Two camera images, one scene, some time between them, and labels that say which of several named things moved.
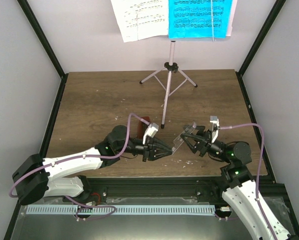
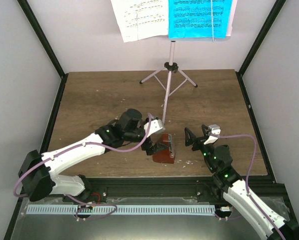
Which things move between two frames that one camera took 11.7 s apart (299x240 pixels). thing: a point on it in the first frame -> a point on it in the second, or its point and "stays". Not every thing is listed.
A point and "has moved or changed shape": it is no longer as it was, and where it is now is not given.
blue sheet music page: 199,19 stays
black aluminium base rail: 162,187 stays
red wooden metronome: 142,127 has moved or changed shape
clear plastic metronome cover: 179,140 -> 170,146
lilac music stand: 171,67 stays
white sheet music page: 138,19 stays
